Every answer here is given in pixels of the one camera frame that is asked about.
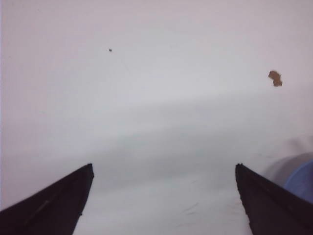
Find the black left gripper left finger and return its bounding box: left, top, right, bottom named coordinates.
left=0, top=164, right=94, bottom=235

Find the blue round plate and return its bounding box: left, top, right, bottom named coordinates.
left=283, top=160, right=313, bottom=204

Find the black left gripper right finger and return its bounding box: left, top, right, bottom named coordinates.
left=235, top=164, right=313, bottom=235

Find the small brown table mark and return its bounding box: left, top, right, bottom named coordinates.
left=268, top=70, right=283, bottom=87

